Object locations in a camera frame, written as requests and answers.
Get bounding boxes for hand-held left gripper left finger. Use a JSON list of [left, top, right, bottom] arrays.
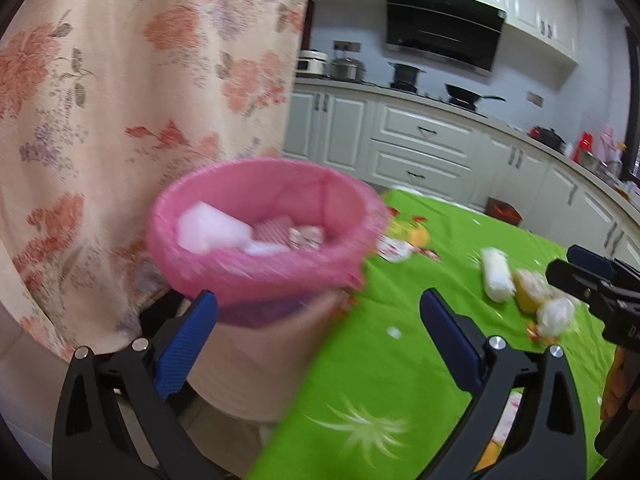
[[52, 290, 220, 480]]

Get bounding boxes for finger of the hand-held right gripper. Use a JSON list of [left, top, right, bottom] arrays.
[[544, 258, 617, 307], [567, 244, 640, 287]]

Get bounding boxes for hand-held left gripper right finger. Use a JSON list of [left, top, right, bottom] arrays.
[[420, 288, 587, 480]]

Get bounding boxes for white tissue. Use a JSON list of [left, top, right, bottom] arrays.
[[535, 297, 577, 339]]

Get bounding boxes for beige plastic bin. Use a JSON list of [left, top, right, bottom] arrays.
[[187, 287, 351, 423]]

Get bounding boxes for white foam sheet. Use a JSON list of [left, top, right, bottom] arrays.
[[176, 201, 291, 257]]

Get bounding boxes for large pink foam fruit net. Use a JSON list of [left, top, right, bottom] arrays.
[[251, 215, 295, 247]]

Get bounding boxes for small pink foam fruit net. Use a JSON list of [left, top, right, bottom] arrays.
[[289, 224, 327, 252]]

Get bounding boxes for person's right hand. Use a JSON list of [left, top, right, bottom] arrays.
[[601, 347, 633, 422]]

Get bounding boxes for green cartoon printed tablecloth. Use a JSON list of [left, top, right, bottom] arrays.
[[246, 187, 632, 480]]

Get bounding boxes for red and black box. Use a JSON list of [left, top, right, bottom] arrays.
[[484, 197, 524, 226]]

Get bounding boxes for white lower kitchen cabinets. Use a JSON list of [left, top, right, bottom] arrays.
[[284, 79, 640, 267]]

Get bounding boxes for black frying pan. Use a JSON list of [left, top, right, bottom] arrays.
[[444, 83, 507, 109]]

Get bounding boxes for floral curtain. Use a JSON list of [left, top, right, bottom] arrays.
[[0, 0, 314, 363]]

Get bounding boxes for black cooking pot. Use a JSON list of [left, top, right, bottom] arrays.
[[388, 62, 426, 91]]

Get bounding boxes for black range hood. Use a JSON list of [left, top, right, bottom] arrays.
[[384, 0, 506, 72]]

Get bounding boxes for silver pressure cooker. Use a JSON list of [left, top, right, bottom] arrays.
[[327, 57, 366, 82]]

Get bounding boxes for white rice cooker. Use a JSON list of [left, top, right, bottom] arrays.
[[296, 49, 329, 75]]

